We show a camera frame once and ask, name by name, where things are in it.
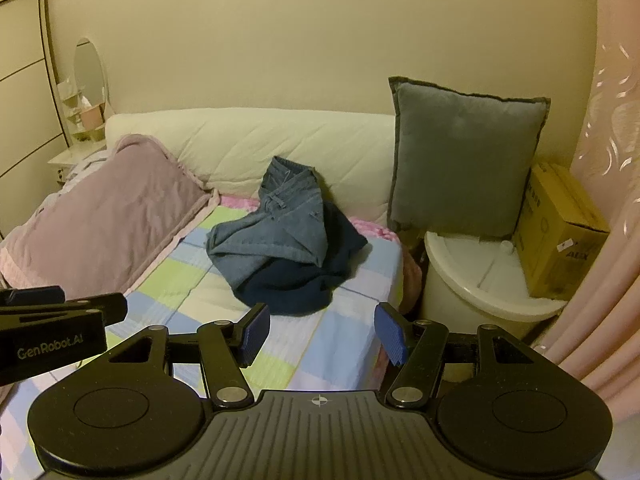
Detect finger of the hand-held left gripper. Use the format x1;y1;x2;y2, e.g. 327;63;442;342
0;286;62;307
0;292;127;329

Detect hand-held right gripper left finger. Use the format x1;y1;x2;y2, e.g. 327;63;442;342
105;302;272;408

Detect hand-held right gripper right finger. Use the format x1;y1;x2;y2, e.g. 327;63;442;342
374;302;546;408

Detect blue denim jeans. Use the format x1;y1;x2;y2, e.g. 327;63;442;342
206;156;331;267

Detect dark navy garment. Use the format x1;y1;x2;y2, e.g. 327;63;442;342
232;205;369;317

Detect checkered pastel bed sheet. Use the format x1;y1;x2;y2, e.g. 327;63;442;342
0;199;404;413

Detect white lidded laundry bin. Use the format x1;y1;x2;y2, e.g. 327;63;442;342
424;230;571;341

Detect mauve pillow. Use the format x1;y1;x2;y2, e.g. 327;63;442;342
0;133;221;301

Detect grey striped pillow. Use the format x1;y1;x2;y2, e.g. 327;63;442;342
47;152;113;198

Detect white dressing table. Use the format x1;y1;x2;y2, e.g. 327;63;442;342
47;137;108;181

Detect grey square cushion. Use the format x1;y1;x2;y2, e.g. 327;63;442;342
387;76;552;241

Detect yellow cardboard box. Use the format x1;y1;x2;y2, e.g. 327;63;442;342
512;162;612;301

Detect small pink box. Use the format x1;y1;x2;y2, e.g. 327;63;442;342
80;105;106;131

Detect white padded headboard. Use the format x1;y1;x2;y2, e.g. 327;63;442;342
104;108;401;221

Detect cream wardrobe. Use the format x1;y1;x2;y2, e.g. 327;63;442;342
0;0;68;233

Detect oval vanity mirror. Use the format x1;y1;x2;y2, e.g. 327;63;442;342
74;38;110;116

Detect pink patterned curtain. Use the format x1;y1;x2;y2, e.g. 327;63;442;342
545;0;640;406

